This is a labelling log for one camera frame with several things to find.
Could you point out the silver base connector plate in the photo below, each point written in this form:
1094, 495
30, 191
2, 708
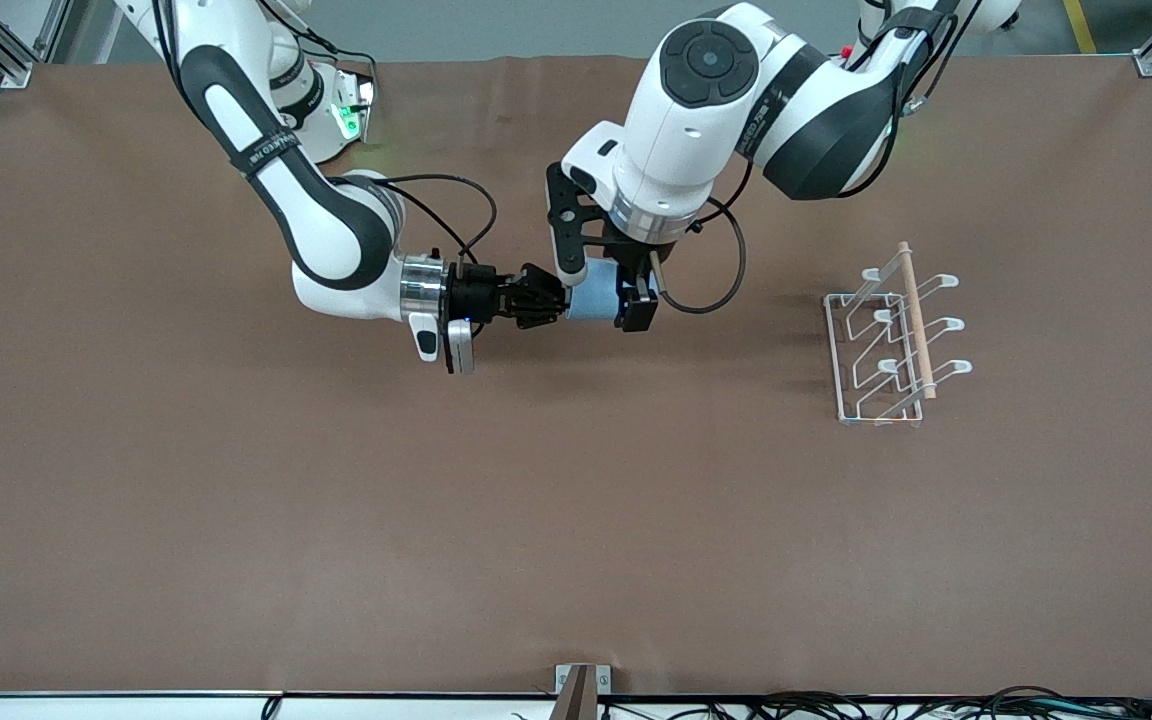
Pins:
364, 105

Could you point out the blue plastic cup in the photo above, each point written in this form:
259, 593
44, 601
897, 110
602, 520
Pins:
596, 295

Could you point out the silver metal bracket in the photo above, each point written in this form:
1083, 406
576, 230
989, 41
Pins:
603, 680

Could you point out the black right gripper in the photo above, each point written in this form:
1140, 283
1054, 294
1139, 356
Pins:
476, 296

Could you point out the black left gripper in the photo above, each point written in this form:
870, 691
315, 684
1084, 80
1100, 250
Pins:
633, 257

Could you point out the brown table cover sheet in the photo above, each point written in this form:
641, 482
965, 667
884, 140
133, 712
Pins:
536, 500

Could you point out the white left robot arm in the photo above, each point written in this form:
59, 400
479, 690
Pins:
696, 130

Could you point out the brown post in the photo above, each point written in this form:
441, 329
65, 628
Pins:
574, 700

